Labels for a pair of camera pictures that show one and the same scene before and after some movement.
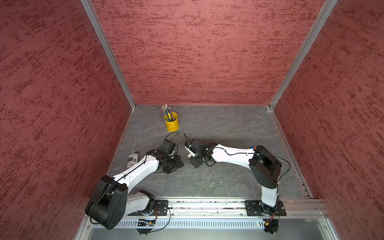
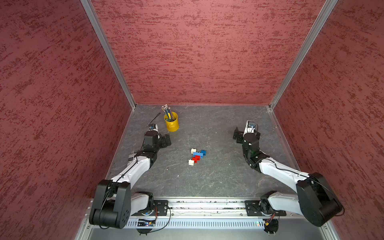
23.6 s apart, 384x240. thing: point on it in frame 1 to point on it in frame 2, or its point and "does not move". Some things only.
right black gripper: x=196 y=164 to x=239 y=134
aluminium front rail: x=236 y=209 does not move
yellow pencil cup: x=172 y=126 does not move
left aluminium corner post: x=94 y=19 does not move
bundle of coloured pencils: x=167 y=110 does not move
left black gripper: x=178 y=164 to x=164 y=144
